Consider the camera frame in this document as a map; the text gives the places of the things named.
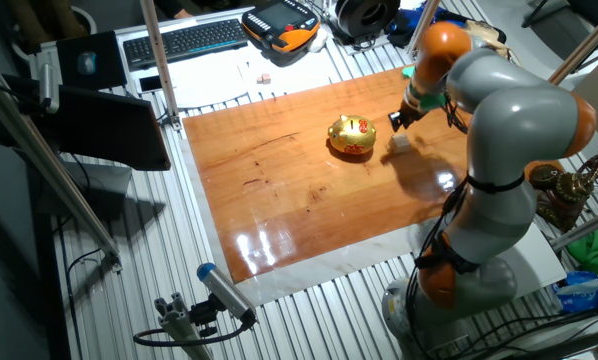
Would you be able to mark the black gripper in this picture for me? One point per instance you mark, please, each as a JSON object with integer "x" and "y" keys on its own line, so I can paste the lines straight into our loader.
{"x": 411, "y": 112}

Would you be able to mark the pale wooden cube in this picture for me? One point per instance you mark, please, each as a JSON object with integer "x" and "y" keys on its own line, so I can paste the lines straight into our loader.
{"x": 400, "y": 143}

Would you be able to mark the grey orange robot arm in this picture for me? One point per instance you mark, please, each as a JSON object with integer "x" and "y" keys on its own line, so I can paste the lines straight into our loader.
{"x": 519, "y": 125}

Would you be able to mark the white rounded object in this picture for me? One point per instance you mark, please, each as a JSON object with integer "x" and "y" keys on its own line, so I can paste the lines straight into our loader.
{"x": 318, "y": 41}

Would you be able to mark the person's bare hand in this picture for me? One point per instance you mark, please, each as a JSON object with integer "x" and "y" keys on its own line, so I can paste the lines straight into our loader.
{"x": 183, "y": 14}

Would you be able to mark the gold piggy bank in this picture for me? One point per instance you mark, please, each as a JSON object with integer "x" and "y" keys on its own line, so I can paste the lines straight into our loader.
{"x": 351, "y": 135}

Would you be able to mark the blue black bag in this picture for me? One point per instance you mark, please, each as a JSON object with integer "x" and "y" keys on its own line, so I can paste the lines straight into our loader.
{"x": 401, "y": 27}

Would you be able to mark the black filament spool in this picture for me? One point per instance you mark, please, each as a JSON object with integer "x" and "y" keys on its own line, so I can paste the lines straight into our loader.
{"x": 366, "y": 17}

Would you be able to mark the cream vintage telephone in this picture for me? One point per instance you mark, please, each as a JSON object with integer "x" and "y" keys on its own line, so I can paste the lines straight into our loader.
{"x": 489, "y": 37}

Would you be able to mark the small grey block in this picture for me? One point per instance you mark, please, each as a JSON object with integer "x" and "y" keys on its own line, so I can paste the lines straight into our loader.
{"x": 266, "y": 79}

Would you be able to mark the glossy wooden board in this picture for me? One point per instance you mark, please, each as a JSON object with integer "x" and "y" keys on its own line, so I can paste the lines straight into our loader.
{"x": 279, "y": 200}

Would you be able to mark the black orange teach pendant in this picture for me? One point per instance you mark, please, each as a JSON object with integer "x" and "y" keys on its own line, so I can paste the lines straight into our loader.
{"x": 279, "y": 20}

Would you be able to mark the brown vintage telephone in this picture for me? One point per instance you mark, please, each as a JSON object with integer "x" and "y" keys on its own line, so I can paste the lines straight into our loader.
{"x": 564, "y": 195}

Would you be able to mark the white paper sheets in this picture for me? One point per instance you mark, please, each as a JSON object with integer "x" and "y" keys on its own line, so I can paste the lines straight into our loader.
{"x": 214, "y": 80}

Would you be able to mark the black keyboard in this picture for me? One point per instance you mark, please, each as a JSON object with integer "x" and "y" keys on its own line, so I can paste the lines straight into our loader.
{"x": 184, "y": 42}

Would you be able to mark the blue tissue pack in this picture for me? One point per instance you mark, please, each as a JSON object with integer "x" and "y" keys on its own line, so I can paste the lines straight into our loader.
{"x": 579, "y": 292}

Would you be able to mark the black smartphone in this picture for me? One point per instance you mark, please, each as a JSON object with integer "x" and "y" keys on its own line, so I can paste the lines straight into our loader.
{"x": 150, "y": 84}

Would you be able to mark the black monitor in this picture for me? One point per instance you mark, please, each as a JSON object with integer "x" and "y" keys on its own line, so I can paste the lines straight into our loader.
{"x": 104, "y": 130}

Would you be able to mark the black mouse pad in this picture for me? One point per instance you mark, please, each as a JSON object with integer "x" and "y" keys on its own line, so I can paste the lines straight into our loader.
{"x": 106, "y": 67}

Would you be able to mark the grey computer mouse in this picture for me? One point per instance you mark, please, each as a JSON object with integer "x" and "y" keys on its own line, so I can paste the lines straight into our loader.
{"x": 86, "y": 63}

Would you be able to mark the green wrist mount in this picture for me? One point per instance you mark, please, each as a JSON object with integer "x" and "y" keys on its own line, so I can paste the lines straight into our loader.
{"x": 431, "y": 101}

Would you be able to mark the aluminium frame post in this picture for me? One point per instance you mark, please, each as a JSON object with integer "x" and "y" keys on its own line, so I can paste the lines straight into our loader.
{"x": 159, "y": 60}
{"x": 424, "y": 25}

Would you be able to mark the aluminium frame beam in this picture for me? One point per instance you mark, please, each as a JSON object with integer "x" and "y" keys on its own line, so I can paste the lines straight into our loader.
{"x": 584, "y": 227}
{"x": 44, "y": 160}
{"x": 579, "y": 50}

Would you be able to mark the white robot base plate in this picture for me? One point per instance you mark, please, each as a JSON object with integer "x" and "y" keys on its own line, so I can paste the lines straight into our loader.
{"x": 539, "y": 260}

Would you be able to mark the silver camera with blue cap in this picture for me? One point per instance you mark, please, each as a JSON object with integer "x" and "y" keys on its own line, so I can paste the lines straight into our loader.
{"x": 224, "y": 290}

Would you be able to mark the black camera ball mount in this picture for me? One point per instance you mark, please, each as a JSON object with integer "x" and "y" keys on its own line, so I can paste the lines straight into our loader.
{"x": 204, "y": 315}

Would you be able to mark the aluminium camera stand profile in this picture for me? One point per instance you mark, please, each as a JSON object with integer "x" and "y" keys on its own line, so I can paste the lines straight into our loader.
{"x": 179, "y": 325}

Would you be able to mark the silver depth camera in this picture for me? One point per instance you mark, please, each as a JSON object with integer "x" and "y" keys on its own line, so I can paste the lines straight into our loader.
{"x": 49, "y": 87}

